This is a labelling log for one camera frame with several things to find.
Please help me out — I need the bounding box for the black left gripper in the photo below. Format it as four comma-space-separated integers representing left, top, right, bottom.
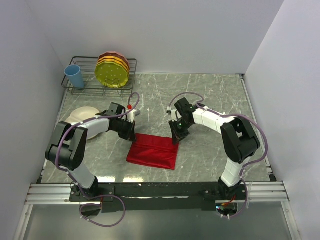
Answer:
112, 118, 137, 142

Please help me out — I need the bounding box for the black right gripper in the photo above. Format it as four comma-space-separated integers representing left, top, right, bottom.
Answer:
169, 118, 193, 145

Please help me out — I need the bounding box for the red cloth napkin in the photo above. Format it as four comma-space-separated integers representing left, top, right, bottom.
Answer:
126, 133, 179, 170

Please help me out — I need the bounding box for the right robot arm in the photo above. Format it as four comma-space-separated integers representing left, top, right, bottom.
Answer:
167, 97, 260, 200

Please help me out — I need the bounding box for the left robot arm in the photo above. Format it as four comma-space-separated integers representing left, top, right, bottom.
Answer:
45, 102, 140, 201

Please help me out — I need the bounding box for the cream divided plate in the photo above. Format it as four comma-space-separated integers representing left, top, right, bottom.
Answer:
65, 106, 109, 140

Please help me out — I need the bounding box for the yellow-green dotted plate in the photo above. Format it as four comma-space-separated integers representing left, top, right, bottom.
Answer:
94, 62, 129, 89

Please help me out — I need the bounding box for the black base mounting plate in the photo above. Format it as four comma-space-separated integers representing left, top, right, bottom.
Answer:
69, 182, 246, 213

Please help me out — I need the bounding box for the orange striped plate stack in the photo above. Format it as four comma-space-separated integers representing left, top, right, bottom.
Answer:
95, 51, 130, 74

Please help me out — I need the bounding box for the blue plastic cup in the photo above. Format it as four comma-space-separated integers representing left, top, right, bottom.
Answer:
64, 64, 85, 89

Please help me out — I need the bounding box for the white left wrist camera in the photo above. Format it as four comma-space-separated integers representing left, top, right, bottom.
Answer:
125, 105, 141, 123

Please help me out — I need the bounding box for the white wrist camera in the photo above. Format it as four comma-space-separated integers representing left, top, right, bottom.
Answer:
125, 105, 141, 123
167, 106, 179, 122

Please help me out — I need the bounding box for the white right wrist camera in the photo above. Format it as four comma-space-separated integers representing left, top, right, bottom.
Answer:
167, 106, 179, 122

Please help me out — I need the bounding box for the black wire dish rack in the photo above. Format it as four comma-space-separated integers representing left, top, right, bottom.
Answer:
61, 56, 138, 97

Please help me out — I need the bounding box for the aluminium frame rail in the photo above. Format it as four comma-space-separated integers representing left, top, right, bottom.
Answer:
24, 181, 290, 205

